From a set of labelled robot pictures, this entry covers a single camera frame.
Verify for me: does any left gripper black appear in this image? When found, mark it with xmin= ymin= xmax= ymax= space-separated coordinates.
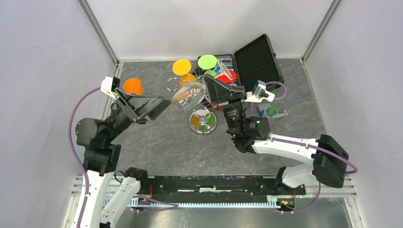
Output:
xmin=104 ymin=85 xmax=172 ymax=142

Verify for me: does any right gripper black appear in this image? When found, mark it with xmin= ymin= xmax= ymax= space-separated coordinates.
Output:
xmin=203 ymin=75 xmax=247 ymax=138

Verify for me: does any red plastic wine glass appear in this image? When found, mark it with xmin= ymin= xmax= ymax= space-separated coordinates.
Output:
xmin=216 ymin=70 xmax=237 ymax=84

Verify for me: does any orange plastic wine glass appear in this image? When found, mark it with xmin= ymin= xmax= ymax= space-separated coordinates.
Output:
xmin=123 ymin=78 xmax=144 ymax=95

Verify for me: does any clear wine glass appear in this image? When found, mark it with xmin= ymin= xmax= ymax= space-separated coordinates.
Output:
xmin=172 ymin=59 xmax=234 ymax=112
xmin=264 ymin=106 xmax=279 ymax=118

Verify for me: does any green plastic wine glass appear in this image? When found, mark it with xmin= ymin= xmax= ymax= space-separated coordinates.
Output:
xmin=197 ymin=54 xmax=218 ymax=77

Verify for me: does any yellow plastic wine glass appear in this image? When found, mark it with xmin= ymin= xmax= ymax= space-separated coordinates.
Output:
xmin=172 ymin=59 xmax=197 ymax=88

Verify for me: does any clear wine glass front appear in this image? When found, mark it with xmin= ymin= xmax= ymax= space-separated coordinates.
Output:
xmin=264 ymin=106 xmax=279 ymax=118

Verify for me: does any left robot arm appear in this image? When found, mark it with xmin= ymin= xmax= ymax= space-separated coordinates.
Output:
xmin=69 ymin=87 xmax=171 ymax=228

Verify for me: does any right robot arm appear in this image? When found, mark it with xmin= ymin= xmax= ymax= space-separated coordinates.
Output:
xmin=202 ymin=74 xmax=357 ymax=194

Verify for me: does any chrome wine glass rack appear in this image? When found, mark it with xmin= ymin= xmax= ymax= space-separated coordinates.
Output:
xmin=166 ymin=63 xmax=241 ymax=136

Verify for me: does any toy block stack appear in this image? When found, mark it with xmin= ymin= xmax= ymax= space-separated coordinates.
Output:
xmin=257 ymin=103 xmax=289 ymax=119

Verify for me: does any black open tool case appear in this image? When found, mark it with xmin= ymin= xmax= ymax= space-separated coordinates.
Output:
xmin=214 ymin=34 xmax=284 ymax=93

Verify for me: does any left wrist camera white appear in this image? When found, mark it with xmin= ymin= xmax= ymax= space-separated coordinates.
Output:
xmin=100 ymin=76 xmax=120 ymax=100

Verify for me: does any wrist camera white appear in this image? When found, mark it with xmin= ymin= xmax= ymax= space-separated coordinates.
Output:
xmin=245 ymin=80 xmax=275 ymax=103
xmin=100 ymin=76 xmax=120 ymax=100

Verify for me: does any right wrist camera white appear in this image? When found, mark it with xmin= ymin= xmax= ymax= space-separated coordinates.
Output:
xmin=245 ymin=80 xmax=275 ymax=103

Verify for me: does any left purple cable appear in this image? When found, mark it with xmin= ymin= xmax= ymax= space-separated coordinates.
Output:
xmin=68 ymin=87 xmax=102 ymax=228

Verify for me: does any purple cable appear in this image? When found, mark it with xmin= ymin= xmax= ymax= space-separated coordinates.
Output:
xmin=68 ymin=87 xmax=102 ymax=228
xmin=250 ymin=81 xmax=359 ymax=175

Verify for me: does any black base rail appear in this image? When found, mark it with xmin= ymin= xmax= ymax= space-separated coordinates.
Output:
xmin=72 ymin=174 xmax=356 ymax=211

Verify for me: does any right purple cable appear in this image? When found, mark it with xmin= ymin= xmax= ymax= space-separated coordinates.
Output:
xmin=250 ymin=81 xmax=359 ymax=175

